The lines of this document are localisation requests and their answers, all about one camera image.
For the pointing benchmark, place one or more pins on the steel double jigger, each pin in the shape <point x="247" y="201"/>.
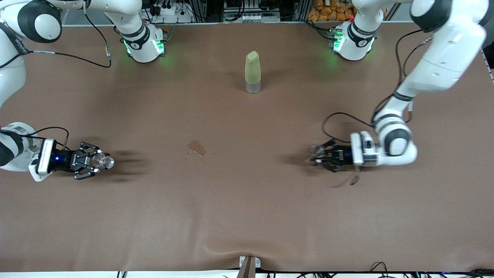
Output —
<point x="317" y="151"/>

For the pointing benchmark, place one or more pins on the brown table mat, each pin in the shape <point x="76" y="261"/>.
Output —
<point x="270" y="212"/>

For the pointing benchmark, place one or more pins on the clear glass measuring cup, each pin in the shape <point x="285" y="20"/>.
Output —
<point x="103" y="160"/>

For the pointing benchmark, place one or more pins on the brown liquid spill puddle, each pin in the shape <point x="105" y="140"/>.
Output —
<point x="197" y="148"/>

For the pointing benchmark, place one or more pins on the white power strip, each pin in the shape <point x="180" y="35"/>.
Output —
<point x="173" y="15"/>

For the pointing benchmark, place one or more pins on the orange snack bag pile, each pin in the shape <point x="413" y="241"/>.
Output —
<point x="328" y="13"/>

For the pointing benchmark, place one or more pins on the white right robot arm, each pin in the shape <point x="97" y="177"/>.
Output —
<point x="142" y="46"/>

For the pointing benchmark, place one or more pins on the olive sleeved shaker bottle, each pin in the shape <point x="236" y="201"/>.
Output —
<point x="252" y="69"/>

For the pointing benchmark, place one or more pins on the white terminal block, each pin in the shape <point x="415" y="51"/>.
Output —
<point x="251" y="17"/>

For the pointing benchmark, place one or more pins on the metal table clamp bracket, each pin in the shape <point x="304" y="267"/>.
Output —
<point x="249" y="264"/>

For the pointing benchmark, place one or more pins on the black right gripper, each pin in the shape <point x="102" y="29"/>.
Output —
<point x="63" y="159"/>

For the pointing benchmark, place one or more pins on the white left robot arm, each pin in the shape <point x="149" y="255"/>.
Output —
<point x="444" y="58"/>

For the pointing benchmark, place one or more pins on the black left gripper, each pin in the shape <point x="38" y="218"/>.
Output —
<point x="342" y="155"/>

